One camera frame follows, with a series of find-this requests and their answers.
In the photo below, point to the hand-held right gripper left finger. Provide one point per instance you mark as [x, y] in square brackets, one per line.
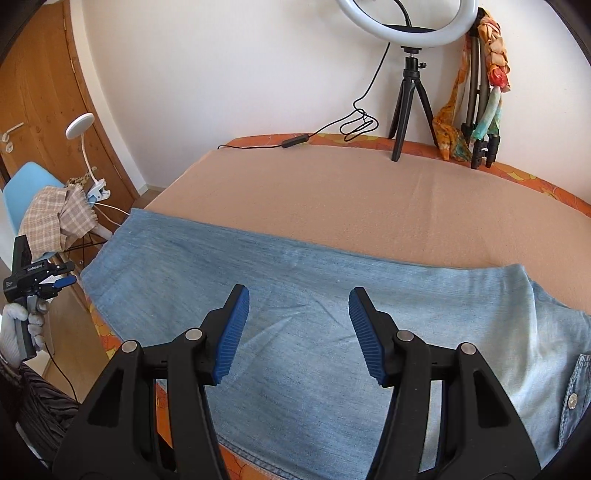
[231, 337]

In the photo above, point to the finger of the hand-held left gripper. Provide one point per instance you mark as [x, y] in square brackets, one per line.
[60, 268]
[64, 281]

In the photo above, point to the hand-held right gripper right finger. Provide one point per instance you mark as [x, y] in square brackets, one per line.
[364, 337]

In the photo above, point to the light blue denim pants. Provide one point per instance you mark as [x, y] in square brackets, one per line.
[300, 286]

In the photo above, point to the person's left forearm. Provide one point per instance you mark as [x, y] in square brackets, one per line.
[41, 406]

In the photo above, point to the person's left hand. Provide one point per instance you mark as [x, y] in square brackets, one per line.
[38, 323]

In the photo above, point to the plaid cloth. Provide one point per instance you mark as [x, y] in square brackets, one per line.
[51, 217]

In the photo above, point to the leopard print cloth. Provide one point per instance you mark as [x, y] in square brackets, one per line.
[81, 179]

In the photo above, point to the light blue chair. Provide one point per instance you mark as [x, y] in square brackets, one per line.
[32, 180]

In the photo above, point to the beige blanket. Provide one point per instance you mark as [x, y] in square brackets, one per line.
[346, 207]

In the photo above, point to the white clip lamp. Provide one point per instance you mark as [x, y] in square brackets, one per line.
[79, 125]

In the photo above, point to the wooden door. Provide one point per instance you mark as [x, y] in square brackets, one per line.
[41, 92]

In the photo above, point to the orange floral bed sheet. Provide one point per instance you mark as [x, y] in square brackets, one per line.
[521, 174]

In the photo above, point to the folded grey tripod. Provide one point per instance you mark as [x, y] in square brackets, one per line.
[473, 106]

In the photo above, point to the black mini tripod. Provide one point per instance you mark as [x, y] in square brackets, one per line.
[408, 78]

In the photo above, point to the colourful orange scarf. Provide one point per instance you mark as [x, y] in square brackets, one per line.
[496, 50]

